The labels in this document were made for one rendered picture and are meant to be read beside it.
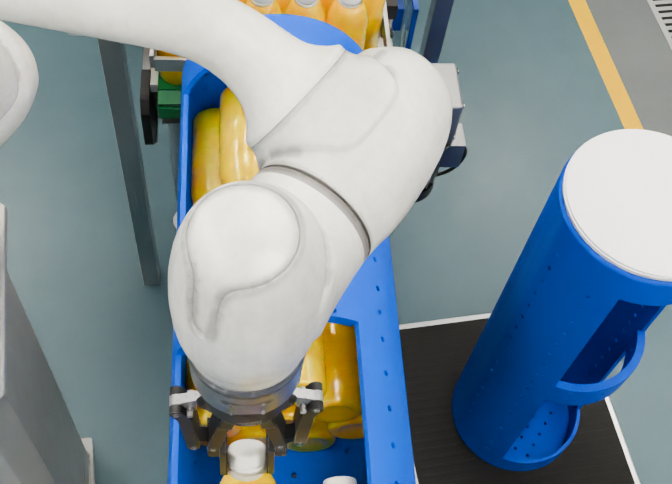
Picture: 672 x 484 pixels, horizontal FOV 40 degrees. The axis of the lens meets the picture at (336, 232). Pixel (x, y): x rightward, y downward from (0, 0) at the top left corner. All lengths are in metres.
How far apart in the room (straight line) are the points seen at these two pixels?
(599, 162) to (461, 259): 1.12
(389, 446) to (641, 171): 0.68
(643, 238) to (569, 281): 0.14
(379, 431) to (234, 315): 0.48
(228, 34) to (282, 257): 0.19
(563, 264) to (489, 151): 1.36
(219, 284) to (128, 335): 1.86
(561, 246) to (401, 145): 0.82
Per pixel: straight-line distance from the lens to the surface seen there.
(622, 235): 1.42
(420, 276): 2.51
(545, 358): 1.68
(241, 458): 0.94
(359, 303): 1.07
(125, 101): 1.86
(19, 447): 1.54
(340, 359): 1.11
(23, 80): 1.22
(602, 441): 2.27
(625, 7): 3.37
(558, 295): 1.53
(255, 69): 0.67
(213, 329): 0.58
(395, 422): 1.05
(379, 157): 0.65
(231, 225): 0.55
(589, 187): 1.46
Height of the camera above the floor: 2.15
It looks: 57 degrees down
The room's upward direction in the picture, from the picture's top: 9 degrees clockwise
